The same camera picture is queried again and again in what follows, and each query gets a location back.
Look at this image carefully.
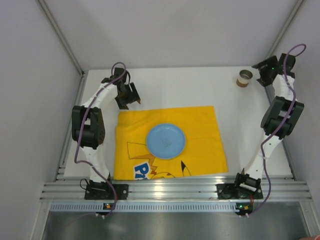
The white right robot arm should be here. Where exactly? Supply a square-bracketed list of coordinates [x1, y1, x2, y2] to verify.
[234, 53, 305, 199]

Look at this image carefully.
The blue round plate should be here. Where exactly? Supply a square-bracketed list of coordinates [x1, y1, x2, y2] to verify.
[146, 123, 187, 160]

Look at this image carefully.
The aluminium front frame rail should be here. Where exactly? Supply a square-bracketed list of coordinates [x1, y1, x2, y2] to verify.
[40, 176, 312, 202]

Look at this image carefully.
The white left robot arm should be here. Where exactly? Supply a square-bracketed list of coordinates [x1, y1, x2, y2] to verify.
[71, 62, 141, 188]

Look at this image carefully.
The yellow Pikachu cloth placemat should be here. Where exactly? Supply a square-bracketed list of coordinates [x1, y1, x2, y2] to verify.
[114, 106, 228, 181]

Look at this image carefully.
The right aluminium corner post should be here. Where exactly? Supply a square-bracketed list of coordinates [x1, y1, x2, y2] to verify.
[265, 0, 306, 59]

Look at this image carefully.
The brown and white metal cup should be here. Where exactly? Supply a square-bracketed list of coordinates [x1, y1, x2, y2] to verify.
[236, 69, 253, 88]

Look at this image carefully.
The left aluminium corner post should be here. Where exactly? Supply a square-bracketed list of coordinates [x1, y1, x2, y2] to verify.
[35, 0, 84, 76]

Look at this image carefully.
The slotted grey cable duct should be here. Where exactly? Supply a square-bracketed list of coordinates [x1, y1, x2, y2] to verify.
[49, 201, 255, 213]

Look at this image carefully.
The aluminium corner post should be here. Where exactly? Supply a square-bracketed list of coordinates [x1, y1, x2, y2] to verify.
[265, 0, 306, 59]
[35, 0, 84, 76]

